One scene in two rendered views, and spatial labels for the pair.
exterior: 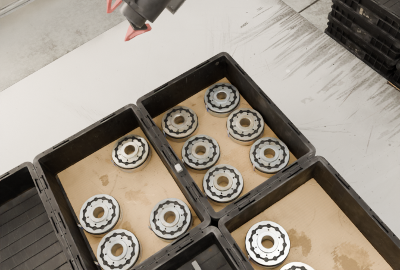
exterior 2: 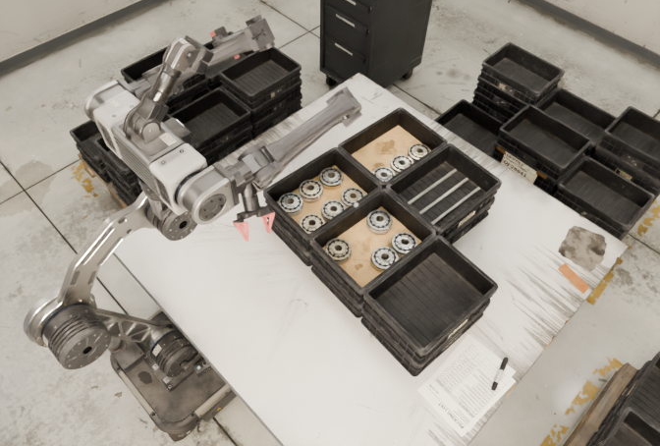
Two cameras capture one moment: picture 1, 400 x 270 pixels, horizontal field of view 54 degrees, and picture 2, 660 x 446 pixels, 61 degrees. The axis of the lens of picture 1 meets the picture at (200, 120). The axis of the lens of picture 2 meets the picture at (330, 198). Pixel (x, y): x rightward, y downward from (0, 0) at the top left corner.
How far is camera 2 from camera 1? 184 cm
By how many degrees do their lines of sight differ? 56
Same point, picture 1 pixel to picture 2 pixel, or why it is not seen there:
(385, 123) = not seen: hidden behind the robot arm
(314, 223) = (366, 161)
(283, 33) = not seen: hidden behind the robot
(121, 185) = (360, 255)
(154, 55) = (221, 282)
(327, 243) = (376, 156)
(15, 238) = (409, 311)
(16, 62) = not seen: outside the picture
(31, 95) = (266, 383)
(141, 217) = (380, 240)
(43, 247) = (411, 292)
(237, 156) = (331, 195)
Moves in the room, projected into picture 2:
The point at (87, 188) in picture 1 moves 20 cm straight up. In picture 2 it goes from (366, 275) to (370, 246)
